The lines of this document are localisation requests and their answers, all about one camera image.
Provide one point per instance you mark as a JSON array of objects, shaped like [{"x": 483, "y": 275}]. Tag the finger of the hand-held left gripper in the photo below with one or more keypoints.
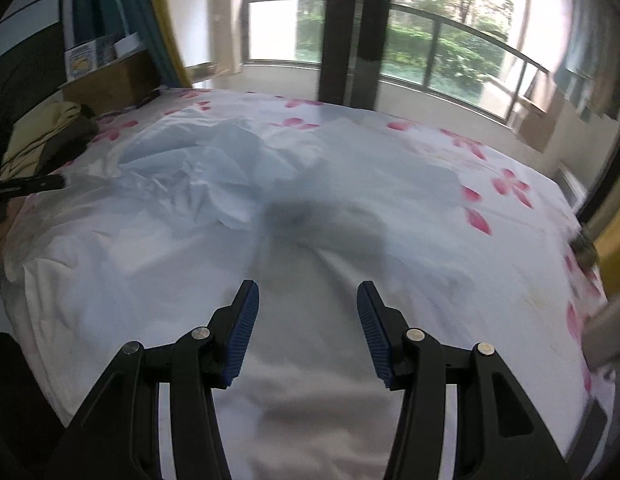
[{"x": 29, "y": 185}]

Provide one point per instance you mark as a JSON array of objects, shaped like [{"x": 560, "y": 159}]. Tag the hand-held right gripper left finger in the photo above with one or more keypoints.
[{"x": 239, "y": 340}]

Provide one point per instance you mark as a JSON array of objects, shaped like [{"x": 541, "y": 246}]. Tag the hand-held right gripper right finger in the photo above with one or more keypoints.
[{"x": 377, "y": 340}]

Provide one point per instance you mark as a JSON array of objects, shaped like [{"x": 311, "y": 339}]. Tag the white long-sleeved garment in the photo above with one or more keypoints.
[{"x": 199, "y": 175}]

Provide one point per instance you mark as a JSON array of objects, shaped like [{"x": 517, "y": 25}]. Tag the person's left hand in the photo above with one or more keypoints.
[{"x": 0, "y": 235}]

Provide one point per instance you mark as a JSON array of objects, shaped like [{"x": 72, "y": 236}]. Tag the folded yellow cloth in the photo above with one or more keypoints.
[{"x": 34, "y": 135}]

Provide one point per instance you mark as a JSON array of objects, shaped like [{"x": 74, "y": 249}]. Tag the black bag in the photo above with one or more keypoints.
[{"x": 69, "y": 145}]

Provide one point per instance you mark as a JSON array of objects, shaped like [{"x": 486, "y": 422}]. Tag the wooden side cabinet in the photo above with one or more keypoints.
[{"x": 114, "y": 82}]

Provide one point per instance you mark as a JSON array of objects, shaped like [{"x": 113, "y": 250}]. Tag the printed tissue box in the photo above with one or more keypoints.
[{"x": 87, "y": 60}]

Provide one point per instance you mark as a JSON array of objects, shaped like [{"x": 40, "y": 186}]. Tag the pink floral bed sheet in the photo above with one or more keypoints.
[{"x": 515, "y": 260}]

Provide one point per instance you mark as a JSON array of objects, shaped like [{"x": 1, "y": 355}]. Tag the white desk lamp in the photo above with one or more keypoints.
[{"x": 125, "y": 46}]

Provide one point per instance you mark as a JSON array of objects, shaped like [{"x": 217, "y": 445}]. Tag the teal curtain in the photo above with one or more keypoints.
[{"x": 139, "y": 10}]

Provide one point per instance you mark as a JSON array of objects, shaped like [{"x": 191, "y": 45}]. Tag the yellow curtain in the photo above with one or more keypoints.
[
  {"x": 612, "y": 255},
  {"x": 167, "y": 20}
]

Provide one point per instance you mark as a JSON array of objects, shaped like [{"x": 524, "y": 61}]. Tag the small dark figurine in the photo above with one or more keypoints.
[{"x": 584, "y": 250}]

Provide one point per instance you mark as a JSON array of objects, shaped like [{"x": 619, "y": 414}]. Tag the steel thermos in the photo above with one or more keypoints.
[{"x": 607, "y": 335}]

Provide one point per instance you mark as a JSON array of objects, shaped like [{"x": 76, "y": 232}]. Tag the brown cardboard sheet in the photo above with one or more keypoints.
[{"x": 540, "y": 130}]

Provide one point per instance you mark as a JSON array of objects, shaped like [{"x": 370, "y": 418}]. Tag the balcony railing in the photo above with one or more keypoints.
[{"x": 440, "y": 22}]

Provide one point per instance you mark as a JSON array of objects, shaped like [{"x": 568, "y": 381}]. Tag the light blue hanging towel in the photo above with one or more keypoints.
[{"x": 580, "y": 50}]

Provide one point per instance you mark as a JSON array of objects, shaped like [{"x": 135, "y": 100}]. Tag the white wall radiator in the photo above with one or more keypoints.
[{"x": 572, "y": 187}]

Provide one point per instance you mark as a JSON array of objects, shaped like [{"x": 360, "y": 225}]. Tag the black window frame pillar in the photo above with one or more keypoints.
[{"x": 350, "y": 25}]

